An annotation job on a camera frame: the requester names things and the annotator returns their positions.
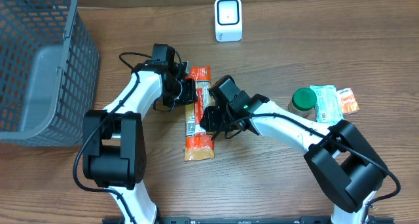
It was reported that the white barcode scanner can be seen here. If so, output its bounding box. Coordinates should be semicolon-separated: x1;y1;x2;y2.
214;0;243;42

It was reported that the orange tissue pack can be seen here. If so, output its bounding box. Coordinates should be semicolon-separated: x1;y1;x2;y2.
337;88;359;115

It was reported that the green lid jar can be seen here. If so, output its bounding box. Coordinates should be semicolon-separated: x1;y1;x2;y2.
288;88;317;117

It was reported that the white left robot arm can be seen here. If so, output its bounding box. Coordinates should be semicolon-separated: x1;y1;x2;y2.
73;60;196;223

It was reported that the teal tissue pack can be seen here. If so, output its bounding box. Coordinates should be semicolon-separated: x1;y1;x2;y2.
310;85;344;125

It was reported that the grey plastic basket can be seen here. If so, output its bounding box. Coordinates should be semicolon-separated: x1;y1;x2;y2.
1;0;101;147

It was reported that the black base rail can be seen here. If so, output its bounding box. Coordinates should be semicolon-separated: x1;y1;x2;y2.
101;216;395;224

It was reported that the orange spaghetti package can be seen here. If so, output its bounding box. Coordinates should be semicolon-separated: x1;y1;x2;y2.
184;65;215;161

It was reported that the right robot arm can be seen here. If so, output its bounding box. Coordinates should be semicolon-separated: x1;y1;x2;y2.
200;94;387;223

